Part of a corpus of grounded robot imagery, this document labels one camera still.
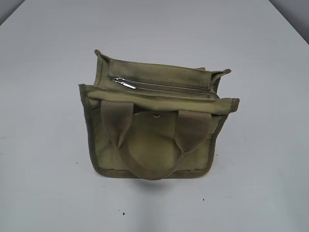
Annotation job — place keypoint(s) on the yellow-green canvas bag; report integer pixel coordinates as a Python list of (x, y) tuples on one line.
[(166, 128)]

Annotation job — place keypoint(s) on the silver metal zipper pull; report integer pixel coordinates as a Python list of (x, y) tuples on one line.
[(124, 82)]

